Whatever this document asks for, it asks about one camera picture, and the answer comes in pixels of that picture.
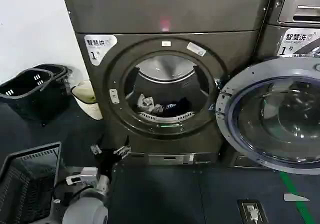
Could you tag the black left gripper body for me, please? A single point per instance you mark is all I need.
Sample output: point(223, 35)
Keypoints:
point(108, 162)

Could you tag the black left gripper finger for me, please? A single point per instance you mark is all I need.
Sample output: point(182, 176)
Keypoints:
point(95, 149)
point(123, 151)

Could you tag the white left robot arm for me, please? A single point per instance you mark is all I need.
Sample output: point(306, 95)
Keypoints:
point(85, 209)

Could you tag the white bucket with bag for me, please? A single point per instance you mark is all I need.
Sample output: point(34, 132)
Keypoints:
point(87, 101)

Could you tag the white crumpled cloth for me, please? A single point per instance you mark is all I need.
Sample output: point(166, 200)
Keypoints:
point(147, 102)

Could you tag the dark garment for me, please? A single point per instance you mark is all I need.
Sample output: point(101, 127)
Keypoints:
point(182, 106)

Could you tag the grey slatted laundry basket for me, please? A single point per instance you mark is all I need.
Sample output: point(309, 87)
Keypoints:
point(27, 181)

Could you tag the clear plastic bag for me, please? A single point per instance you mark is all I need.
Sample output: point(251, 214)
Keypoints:
point(75, 75)

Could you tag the black plastic basket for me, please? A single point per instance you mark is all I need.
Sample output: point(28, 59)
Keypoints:
point(27, 94)
point(58, 70)

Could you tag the grey dryer with round opening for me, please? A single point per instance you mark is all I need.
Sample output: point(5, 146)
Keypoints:
point(170, 21)

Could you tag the black floor socket box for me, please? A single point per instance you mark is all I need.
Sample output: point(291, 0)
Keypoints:
point(260, 209)

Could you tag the round glass dryer door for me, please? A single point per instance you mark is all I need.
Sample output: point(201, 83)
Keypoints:
point(272, 114)

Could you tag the grey arrow floor sticker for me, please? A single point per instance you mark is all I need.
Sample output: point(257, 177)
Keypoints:
point(295, 197)

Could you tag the grey washer with label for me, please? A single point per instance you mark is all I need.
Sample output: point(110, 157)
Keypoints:
point(292, 16)

